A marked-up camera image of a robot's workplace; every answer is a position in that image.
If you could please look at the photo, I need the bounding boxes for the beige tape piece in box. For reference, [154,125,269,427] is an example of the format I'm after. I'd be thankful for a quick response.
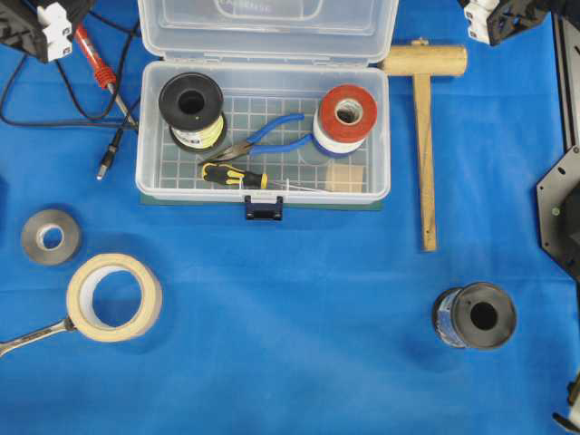
[324,162,365,193]

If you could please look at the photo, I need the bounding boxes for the blue table mat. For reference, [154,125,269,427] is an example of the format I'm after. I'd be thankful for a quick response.
[1,1,579,434]

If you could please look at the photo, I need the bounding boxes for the black soldering iron cable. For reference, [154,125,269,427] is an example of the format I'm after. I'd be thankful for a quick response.
[0,8,141,181]

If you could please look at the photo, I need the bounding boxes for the blue handled needle-nose pliers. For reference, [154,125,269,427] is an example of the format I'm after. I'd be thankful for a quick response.
[200,113,314,165]

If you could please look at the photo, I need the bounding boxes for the yellow wire spool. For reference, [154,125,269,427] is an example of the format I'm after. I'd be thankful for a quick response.
[158,72,227,153]

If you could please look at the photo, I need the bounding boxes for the steel wrench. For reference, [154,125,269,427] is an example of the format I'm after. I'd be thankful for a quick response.
[0,317,77,358]

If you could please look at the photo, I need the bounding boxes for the red white tape stack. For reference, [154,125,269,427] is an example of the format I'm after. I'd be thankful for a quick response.
[313,83,378,159]

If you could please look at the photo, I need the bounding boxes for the beige masking tape roll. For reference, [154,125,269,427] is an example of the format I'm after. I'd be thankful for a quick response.
[66,253,163,343]

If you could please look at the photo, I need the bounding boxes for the blue wire spool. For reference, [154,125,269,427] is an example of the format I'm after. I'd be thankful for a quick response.
[431,282,517,351]

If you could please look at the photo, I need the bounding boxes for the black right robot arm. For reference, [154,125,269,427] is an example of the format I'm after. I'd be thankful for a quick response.
[459,0,549,46]

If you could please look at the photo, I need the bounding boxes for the wooden mallet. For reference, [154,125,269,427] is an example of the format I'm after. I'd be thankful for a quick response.
[381,38,468,252]

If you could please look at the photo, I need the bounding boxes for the red soldering iron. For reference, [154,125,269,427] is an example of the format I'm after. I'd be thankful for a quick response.
[74,23,139,128]

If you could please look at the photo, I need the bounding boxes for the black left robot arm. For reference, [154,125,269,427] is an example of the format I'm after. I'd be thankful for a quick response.
[1,0,95,63]

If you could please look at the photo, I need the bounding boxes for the grey tape roll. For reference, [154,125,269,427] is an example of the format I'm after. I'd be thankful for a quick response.
[21,208,82,266]

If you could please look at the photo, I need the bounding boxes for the yellow black screwdriver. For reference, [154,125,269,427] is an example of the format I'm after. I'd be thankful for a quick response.
[201,162,325,193]

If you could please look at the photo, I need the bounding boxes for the clear plastic tool box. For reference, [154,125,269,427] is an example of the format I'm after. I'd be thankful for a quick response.
[136,1,398,210]

